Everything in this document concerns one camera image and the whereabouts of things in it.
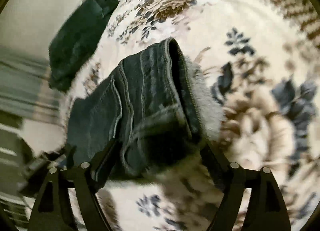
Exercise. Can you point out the green striped curtain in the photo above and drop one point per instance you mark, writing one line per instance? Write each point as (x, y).
(22, 83)

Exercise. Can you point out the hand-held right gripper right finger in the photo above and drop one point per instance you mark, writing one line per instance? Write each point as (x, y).
(215, 166)

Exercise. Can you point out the dark green fleece blanket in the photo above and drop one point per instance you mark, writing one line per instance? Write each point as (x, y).
(75, 41)

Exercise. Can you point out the bed with floral sheet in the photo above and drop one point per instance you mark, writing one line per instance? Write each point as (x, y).
(250, 53)

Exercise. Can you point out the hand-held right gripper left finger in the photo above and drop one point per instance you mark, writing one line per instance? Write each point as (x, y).
(105, 161)

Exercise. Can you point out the dark blue jeans pants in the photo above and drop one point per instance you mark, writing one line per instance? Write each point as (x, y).
(150, 101)

